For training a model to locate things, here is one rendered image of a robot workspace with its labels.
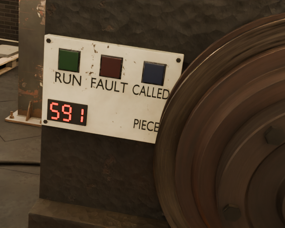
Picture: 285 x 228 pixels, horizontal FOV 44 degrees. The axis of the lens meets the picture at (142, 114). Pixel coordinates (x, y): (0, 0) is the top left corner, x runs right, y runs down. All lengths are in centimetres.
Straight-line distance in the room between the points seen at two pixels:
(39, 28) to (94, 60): 265
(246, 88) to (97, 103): 31
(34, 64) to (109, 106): 272
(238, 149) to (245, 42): 15
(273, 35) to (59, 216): 55
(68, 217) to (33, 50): 267
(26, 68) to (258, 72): 303
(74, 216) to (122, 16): 42
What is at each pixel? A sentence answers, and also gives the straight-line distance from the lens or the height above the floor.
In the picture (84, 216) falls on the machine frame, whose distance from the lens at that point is 80.
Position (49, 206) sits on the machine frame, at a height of 87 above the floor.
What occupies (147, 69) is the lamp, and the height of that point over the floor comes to 121.
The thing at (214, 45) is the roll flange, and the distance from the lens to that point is 58.
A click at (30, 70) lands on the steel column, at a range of 342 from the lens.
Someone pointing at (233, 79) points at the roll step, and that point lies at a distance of 51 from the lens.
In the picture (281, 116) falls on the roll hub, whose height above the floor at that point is 122.
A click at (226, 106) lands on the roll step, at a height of 121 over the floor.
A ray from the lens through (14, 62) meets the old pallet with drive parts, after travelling 542.
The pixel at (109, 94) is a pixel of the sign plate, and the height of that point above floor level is 115.
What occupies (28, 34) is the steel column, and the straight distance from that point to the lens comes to 336.
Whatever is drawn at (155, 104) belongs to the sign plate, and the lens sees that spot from 67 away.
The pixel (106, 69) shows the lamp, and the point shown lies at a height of 119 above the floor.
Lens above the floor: 135
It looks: 20 degrees down
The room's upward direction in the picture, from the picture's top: 8 degrees clockwise
